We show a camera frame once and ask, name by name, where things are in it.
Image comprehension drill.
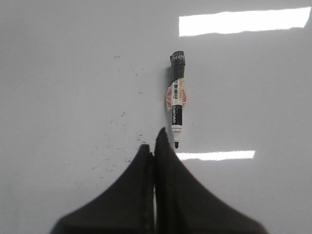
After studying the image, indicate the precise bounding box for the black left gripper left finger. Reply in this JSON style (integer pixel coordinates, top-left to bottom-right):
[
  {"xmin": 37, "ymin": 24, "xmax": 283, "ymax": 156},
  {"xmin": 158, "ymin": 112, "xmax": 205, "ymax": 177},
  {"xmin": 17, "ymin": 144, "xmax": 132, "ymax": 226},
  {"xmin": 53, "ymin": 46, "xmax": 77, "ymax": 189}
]
[{"xmin": 51, "ymin": 144, "xmax": 155, "ymax": 234}]

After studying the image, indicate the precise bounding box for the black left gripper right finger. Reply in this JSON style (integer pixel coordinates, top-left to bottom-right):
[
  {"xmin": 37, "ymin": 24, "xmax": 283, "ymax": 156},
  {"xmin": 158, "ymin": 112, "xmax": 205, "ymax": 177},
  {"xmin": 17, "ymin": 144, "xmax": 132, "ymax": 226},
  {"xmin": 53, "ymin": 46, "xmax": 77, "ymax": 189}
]
[{"xmin": 155, "ymin": 128, "xmax": 267, "ymax": 234}]

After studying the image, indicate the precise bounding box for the black white whiteboard marker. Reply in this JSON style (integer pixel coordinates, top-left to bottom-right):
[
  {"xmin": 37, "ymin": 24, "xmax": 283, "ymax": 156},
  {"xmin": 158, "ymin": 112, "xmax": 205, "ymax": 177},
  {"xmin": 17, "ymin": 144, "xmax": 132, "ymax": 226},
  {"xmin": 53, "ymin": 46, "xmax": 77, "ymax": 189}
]
[{"xmin": 165, "ymin": 51, "xmax": 186, "ymax": 149}]

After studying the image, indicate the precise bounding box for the white whiteboard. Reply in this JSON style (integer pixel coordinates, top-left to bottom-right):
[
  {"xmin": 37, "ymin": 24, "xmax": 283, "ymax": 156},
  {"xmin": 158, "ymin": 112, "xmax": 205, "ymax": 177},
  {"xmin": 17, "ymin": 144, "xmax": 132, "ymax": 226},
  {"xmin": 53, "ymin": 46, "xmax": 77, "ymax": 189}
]
[{"xmin": 0, "ymin": 0, "xmax": 312, "ymax": 234}]

